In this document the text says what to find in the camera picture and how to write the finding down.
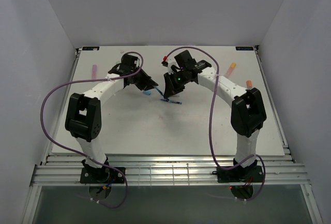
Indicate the blue label sticker left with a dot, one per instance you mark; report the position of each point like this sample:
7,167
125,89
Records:
90,48

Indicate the blue label sticker right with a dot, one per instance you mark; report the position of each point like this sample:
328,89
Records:
244,48

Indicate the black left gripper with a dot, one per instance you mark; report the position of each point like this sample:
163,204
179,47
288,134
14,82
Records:
148,83

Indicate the orange capped marker pen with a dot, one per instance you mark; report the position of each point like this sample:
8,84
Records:
249,84

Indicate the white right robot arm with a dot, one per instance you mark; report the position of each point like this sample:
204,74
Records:
247,108

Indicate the light blue highlighter cap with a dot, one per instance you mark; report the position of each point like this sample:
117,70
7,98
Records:
148,93

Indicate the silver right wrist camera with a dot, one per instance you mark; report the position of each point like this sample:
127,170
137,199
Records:
171,65

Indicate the orange pink highlighter pen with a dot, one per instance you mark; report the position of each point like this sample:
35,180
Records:
230,70

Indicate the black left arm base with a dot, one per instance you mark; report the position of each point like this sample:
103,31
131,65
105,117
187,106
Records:
103,175

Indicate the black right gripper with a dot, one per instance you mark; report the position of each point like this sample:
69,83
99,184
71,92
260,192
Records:
171,89

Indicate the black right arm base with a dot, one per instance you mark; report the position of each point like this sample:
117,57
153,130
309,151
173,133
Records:
250,174

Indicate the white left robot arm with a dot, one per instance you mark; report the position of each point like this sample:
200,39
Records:
83,118

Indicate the blue label sticker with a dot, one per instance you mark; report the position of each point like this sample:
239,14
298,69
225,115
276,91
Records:
244,48
90,48

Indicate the blue gel pen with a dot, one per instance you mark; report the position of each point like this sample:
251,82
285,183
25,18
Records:
159,91
171,101

